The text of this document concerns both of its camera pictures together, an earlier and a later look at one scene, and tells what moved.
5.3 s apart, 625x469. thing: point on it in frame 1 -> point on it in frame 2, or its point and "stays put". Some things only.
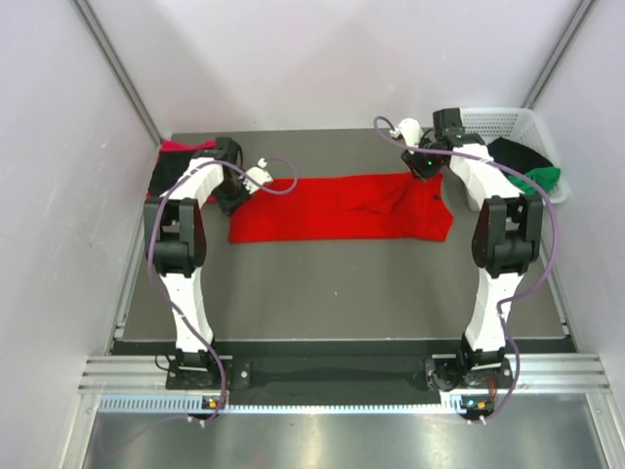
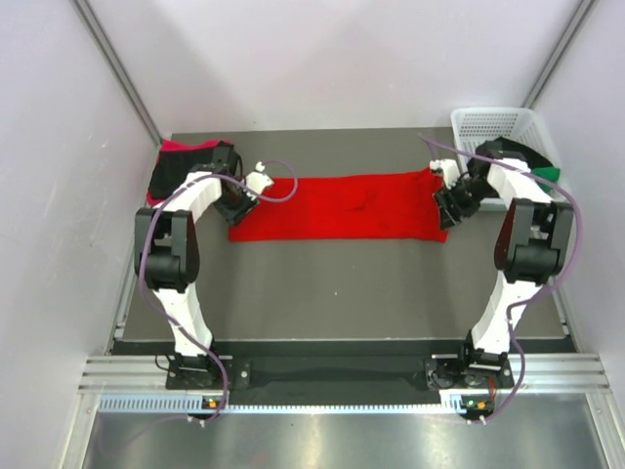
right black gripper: x=412 y=160 -> x=450 y=217
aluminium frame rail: x=529 y=374 stays put
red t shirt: x=377 y=208 stays put
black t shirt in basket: x=517 y=155 stays put
